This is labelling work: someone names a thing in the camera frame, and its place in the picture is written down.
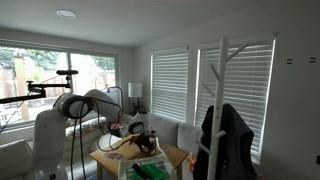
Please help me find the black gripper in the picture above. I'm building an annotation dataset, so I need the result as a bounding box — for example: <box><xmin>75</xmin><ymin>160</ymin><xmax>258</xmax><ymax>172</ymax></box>
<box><xmin>137</xmin><ymin>132</ymin><xmax>158</xmax><ymax>156</ymax></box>

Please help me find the wooden table with stickers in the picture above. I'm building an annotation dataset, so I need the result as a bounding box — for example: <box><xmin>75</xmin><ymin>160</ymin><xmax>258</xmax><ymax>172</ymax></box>
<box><xmin>89</xmin><ymin>138</ymin><xmax>190</xmax><ymax>180</ymax></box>

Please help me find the grey sofa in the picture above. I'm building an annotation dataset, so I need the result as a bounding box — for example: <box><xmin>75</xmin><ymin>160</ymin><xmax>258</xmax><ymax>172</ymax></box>
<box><xmin>148</xmin><ymin>112</ymin><xmax>204</xmax><ymax>158</ymax></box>

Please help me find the orange octopus plush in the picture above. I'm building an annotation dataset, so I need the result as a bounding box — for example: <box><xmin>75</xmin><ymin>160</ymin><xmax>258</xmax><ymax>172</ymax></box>
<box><xmin>187</xmin><ymin>153</ymin><xmax>198</xmax><ymax>174</ymax></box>

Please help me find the white shade floor lamp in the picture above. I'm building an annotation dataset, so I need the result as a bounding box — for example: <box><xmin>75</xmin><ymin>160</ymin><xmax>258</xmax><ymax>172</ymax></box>
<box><xmin>127</xmin><ymin>82</ymin><xmax>144</xmax><ymax>116</ymax></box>

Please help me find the floral patterned couch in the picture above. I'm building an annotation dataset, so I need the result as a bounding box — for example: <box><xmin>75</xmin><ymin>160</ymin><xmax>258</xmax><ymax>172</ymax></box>
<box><xmin>64</xmin><ymin>116</ymin><xmax>111</xmax><ymax>141</ymax></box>

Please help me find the narrow white window blind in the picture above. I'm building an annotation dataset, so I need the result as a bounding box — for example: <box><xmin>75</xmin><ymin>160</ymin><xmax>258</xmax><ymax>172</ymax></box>
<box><xmin>150</xmin><ymin>49</ymin><xmax>189</xmax><ymax>123</ymax></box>

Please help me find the white coat rack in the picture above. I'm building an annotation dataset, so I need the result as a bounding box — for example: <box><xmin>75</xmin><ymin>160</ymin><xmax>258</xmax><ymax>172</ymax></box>
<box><xmin>194</xmin><ymin>36</ymin><xmax>249</xmax><ymax>180</ymax></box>

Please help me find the dark puffer jacket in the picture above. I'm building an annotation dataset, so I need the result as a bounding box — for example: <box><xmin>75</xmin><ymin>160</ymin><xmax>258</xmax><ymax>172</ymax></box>
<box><xmin>192</xmin><ymin>103</ymin><xmax>258</xmax><ymax>180</ymax></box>

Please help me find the wide white window blind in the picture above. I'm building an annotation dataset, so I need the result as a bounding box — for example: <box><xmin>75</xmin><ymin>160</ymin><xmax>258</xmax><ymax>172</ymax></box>
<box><xmin>194</xmin><ymin>38</ymin><xmax>277</xmax><ymax>164</ymax></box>

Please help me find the white armchair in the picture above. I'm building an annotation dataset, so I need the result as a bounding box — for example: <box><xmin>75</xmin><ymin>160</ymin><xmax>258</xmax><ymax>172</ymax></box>
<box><xmin>0</xmin><ymin>139</ymin><xmax>36</xmax><ymax>180</ymax></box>

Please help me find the large glass window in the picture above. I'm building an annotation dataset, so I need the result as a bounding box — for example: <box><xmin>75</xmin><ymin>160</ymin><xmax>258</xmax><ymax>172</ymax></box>
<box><xmin>0</xmin><ymin>44</ymin><xmax>119</xmax><ymax>131</ymax></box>

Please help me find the round ceiling light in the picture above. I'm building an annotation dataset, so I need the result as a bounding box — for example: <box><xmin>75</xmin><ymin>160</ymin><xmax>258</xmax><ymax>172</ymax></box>
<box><xmin>55</xmin><ymin>8</ymin><xmax>78</xmax><ymax>20</ymax></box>

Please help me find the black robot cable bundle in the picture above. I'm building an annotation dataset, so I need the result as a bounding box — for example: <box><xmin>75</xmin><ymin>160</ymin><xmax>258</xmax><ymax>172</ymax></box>
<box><xmin>69</xmin><ymin>96</ymin><xmax>141</xmax><ymax>180</ymax></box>

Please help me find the black bar camera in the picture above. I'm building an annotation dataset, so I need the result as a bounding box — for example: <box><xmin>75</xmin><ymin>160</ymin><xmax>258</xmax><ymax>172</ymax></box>
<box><xmin>55</xmin><ymin>69</ymin><xmax>79</xmax><ymax>76</ymax></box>

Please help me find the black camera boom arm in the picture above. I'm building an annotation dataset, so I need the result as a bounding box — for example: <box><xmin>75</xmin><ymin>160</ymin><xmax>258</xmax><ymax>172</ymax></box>
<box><xmin>0</xmin><ymin>79</ymin><xmax>74</xmax><ymax>105</ymax></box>

